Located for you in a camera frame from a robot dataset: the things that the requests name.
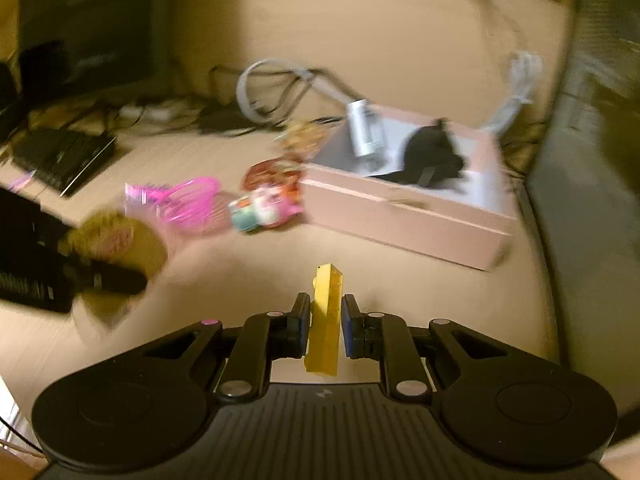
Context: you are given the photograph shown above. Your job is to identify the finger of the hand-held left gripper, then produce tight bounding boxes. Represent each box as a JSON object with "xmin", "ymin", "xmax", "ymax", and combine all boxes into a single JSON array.
[{"xmin": 65, "ymin": 255, "xmax": 149, "ymax": 297}]

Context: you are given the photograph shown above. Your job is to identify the grey looped cable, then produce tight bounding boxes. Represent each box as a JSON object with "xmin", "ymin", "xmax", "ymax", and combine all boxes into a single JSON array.
[{"xmin": 235, "ymin": 59, "xmax": 362, "ymax": 126}]

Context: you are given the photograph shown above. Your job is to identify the pink cardboard box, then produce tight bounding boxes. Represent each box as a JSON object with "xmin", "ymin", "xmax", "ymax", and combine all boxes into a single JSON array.
[{"xmin": 299, "ymin": 104, "xmax": 520, "ymax": 272}]

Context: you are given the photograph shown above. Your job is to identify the black keyboard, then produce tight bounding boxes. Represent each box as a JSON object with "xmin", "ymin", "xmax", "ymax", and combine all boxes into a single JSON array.
[{"xmin": 11, "ymin": 127, "xmax": 119, "ymax": 199}]

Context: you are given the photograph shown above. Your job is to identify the red snack packet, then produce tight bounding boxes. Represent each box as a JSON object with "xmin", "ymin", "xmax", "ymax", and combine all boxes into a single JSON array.
[{"xmin": 243, "ymin": 157, "xmax": 304, "ymax": 192}]

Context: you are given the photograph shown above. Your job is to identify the dark computer monitor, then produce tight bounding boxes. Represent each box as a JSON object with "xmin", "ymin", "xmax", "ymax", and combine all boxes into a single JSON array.
[{"xmin": 525, "ymin": 0, "xmax": 640, "ymax": 376}]

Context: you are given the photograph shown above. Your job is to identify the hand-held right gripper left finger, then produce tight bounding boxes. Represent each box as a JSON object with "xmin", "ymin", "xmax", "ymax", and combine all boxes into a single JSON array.
[{"xmin": 142, "ymin": 292, "xmax": 312, "ymax": 403}]

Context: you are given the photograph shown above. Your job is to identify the white bundled cable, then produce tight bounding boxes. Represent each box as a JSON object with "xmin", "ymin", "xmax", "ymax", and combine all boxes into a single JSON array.
[{"xmin": 462, "ymin": 0, "xmax": 545, "ymax": 136}]

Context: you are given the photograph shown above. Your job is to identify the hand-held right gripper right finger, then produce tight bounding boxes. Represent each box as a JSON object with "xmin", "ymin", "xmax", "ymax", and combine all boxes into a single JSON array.
[{"xmin": 341, "ymin": 294, "xmax": 502, "ymax": 403}]

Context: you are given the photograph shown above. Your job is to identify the tan patterned snack packet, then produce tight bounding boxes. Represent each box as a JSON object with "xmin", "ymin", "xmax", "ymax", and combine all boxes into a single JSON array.
[{"xmin": 274, "ymin": 121, "xmax": 327, "ymax": 160}]

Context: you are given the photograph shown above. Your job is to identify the black cloth pouch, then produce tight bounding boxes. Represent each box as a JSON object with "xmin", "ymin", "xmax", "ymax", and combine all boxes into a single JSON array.
[{"xmin": 374, "ymin": 119, "xmax": 471, "ymax": 192}]

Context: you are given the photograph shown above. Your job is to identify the yellow plastic block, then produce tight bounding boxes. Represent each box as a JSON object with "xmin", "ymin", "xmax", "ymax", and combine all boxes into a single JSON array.
[{"xmin": 303, "ymin": 263, "xmax": 345, "ymax": 377}]

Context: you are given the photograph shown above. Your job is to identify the pink plastic strainer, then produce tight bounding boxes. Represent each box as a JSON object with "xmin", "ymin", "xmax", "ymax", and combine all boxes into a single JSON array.
[{"xmin": 124, "ymin": 176, "xmax": 224, "ymax": 237}]

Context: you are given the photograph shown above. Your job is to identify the large black monitor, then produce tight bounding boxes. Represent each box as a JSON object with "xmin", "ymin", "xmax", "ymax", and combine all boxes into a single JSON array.
[{"xmin": 17, "ymin": 0, "xmax": 173, "ymax": 108}]

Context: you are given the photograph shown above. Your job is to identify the round tan snack packet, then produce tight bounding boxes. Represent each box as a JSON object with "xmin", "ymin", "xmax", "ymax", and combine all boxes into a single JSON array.
[{"xmin": 59, "ymin": 209, "xmax": 169, "ymax": 332}]

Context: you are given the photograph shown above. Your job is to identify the white power strip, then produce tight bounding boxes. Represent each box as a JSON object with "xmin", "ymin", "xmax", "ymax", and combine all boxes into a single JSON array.
[{"xmin": 119, "ymin": 99, "xmax": 187, "ymax": 122}]

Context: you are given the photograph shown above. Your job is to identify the colourful small toy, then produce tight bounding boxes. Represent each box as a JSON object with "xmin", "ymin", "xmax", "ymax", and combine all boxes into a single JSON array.
[{"xmin": 228, "ymin": 185, "xmax": 304, "ymax": 235}]

